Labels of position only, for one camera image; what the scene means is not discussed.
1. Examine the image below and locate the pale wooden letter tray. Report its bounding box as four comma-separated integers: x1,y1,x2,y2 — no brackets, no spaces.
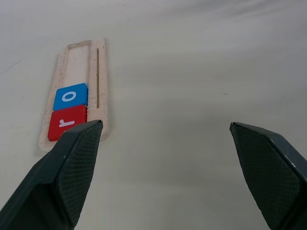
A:
38,37,113,152

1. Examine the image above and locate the red letter r tile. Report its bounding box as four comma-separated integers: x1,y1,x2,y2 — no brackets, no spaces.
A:
47,104,88,141

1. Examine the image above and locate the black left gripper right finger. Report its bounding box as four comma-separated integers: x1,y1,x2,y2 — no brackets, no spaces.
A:
229,122,307,230

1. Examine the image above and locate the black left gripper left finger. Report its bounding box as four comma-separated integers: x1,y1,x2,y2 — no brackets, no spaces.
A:
0,119,103,230

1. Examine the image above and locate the blue letter o tile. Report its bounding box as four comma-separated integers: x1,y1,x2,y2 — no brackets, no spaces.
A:
52,82,89,111

